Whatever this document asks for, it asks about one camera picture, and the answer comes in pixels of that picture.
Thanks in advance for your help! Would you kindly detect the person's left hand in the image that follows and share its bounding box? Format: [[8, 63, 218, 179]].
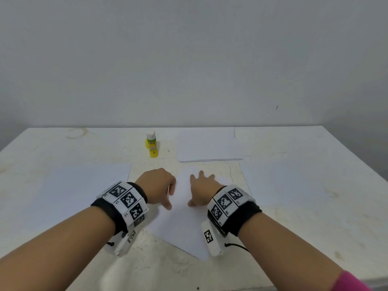
[[134, 168, 178, 211]]

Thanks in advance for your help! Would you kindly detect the person's right hand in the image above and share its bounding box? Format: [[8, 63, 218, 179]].
[[187, 170, 227, 209]]

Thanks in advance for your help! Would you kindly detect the yellow glue stick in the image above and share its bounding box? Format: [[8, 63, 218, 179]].
[[144, 131, 160, 159]]

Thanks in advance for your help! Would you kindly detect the glued white paper sheet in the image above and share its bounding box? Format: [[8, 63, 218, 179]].
[[144, 171, 235, 262], [175, 127, 246, 164]]

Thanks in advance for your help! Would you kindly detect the stack of white paper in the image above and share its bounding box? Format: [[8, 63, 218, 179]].
[[27, 163, 132, 233], [239, 158, 333, 211]]

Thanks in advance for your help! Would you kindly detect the person's left forearm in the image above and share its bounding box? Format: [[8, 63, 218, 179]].
[[0, 206, 117, 291]]

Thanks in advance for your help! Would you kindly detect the person's right forearm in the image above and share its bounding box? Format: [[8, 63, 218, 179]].
[[239, 212, 345, 291]]

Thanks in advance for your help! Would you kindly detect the black marker wristband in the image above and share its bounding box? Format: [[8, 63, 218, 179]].
[[90, 180, 150, 236], [206, 185, 263, 238]]

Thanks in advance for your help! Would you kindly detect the pink sleeve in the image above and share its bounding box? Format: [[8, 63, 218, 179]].
[[330, 270, 373, 291]]

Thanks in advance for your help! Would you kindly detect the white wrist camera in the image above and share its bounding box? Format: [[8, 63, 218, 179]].
[[108, 222, 145, 257], [201, 219, 228, 259]]

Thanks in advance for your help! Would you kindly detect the black cable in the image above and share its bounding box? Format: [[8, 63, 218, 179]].
[[224, 241, 250, 253]]

